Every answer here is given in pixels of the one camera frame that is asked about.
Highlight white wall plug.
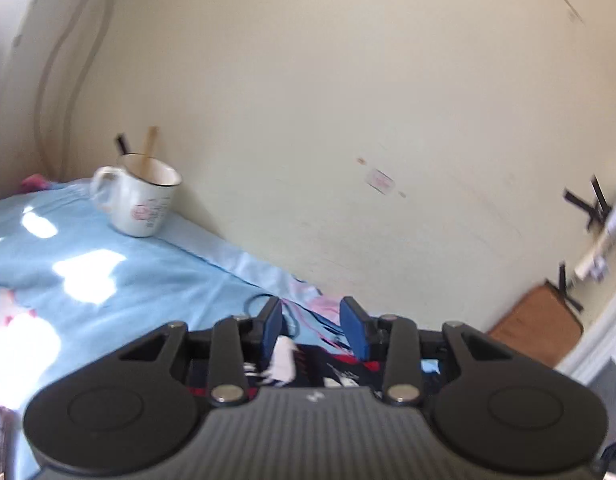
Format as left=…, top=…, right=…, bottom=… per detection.
left=574, top=175, right=616, bottom=282

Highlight blue cartoon bedsheet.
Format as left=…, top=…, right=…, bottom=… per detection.
left=0, top=177, right=441, bottom=480

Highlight wooden stick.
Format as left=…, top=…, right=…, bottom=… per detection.
left=142, top=126, right=159, bottom=171

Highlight brown chair cushion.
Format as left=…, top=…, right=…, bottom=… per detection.
left=488, top=283, right=585, bottom=369

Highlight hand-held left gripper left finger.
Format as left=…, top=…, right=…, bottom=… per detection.
left=118, top=296, right=284, bottom=407

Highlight small wall sticker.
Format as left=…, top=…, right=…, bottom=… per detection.
left=367, top=169, right=395, bottom=194

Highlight white enamel mug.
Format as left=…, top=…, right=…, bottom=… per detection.
left=90, top=153, right=183, bottom=238

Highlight black cushion straps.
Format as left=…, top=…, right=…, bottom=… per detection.
left=558, top=174, right=612, bottom=312

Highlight white door frame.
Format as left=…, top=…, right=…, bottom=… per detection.
left=554, top=280, right=616, bottom=388

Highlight pink cloth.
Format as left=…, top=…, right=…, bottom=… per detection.
left=21, top=173, right=55, bottom=192

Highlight black reindeer knit sweater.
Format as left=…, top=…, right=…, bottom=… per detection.
left=187, top=332, right=441, bottom=398

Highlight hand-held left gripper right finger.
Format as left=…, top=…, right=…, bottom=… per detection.
left=340, top=296, right=513, bottom=407

